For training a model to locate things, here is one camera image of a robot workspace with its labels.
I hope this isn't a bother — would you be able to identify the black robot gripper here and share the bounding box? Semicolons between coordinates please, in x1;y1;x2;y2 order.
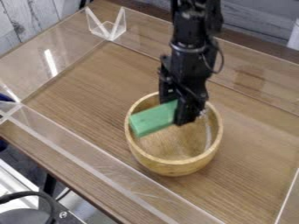
159;43;221;126

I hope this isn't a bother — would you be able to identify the green rectangular block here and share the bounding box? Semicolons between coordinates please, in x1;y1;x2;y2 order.
129;100;178;137

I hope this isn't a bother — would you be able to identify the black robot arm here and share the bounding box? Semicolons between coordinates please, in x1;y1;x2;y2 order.
159;0;225;126

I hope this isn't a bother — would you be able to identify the light wooden bowl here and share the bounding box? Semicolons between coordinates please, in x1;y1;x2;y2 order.
125;92;224;177

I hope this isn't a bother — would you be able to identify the white object at right edge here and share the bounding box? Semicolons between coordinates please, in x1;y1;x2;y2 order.
288;18;299;51

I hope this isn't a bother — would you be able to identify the black table leg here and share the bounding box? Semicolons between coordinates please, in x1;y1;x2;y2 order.
43;174;58;196

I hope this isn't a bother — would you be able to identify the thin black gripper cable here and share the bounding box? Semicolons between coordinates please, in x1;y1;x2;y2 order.
202;43;226;74

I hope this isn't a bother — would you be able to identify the clear acrylic tray wall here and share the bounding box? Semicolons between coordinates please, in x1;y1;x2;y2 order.
0;1;299;224

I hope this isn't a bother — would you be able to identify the clear acrylic corner bracket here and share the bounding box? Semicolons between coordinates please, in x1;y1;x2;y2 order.
85;7;127;41

